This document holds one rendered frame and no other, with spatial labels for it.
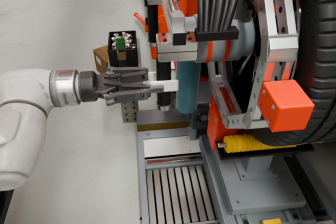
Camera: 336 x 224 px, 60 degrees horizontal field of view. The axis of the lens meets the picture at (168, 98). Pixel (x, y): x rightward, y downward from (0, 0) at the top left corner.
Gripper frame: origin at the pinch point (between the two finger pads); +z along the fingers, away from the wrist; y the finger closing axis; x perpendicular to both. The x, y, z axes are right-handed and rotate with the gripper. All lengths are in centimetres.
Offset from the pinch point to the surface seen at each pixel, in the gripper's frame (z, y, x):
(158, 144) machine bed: 1, -46, -75
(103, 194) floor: -27, -25, -83
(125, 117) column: -16, -73, -78
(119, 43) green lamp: -13, -53, -18
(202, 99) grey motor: 22, -41, -42
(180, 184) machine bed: 10, -21, -77
